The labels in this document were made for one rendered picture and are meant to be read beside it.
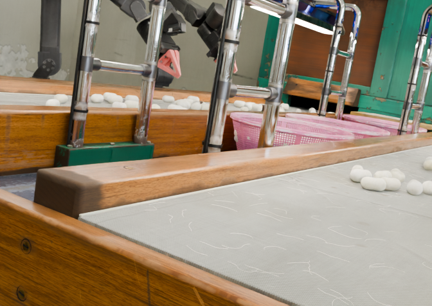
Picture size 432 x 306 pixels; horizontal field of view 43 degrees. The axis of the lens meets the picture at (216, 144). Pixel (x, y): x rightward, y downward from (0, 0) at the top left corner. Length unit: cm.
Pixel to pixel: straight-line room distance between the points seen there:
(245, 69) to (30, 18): 143
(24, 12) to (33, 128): 298
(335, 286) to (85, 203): 20
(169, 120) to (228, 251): 66
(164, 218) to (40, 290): 11
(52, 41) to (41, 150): 86
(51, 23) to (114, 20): 223
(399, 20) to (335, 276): 185
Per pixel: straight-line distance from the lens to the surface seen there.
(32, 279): 45
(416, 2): 221
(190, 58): 350
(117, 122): 94
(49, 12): 167
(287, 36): 81
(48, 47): 166
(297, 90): 225
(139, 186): 49
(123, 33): 382
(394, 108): 218
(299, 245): 45
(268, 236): 46
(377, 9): 225
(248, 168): 65
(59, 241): 42
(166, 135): 105
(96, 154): 88
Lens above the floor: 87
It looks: 8 degrees down
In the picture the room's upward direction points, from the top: 9 degrees clockwise
